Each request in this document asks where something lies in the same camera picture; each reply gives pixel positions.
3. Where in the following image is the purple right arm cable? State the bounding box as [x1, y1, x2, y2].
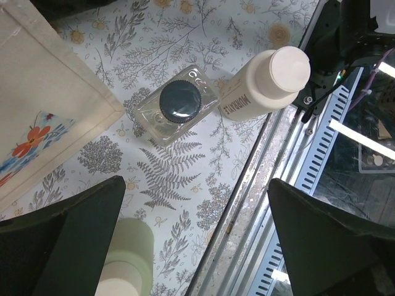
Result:
[348, 49, 395, 109]

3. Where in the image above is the beige canvas tote bag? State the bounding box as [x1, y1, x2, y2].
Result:
[1, 1, 125, 209]

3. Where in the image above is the floral patterned table mat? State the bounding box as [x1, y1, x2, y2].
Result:
[1, 1, 317, 295]

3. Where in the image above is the beige bottle with beige cap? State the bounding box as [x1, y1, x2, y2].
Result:
[220, 46, 311, 121]

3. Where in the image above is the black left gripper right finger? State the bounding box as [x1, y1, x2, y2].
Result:
[268, 178, 394, 295]

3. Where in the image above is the green bottle with cream cap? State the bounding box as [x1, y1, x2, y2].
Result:
[95, 218, 154, 295]

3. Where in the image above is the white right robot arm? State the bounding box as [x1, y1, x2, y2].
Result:
[268, 1, 394, 295]

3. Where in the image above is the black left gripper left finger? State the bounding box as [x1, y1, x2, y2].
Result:
[1, 176, 126, 295]

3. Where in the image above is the clear bottle with black cap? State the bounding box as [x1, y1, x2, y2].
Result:
[133, 65, 221, 147]

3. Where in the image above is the aluminium mounting rail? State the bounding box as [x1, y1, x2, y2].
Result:
[187, 82, 356, 295]

